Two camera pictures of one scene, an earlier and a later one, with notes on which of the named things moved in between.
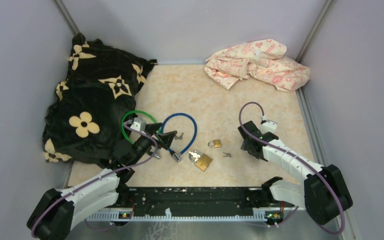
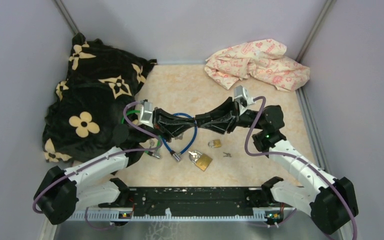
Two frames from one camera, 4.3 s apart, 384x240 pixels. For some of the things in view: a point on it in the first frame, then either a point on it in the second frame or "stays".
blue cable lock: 176,155 stays
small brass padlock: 215,143 stays
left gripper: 165,139 → 162,119
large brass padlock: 202,162 stays
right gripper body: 245,147 → 246,119
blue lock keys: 176,137 stays
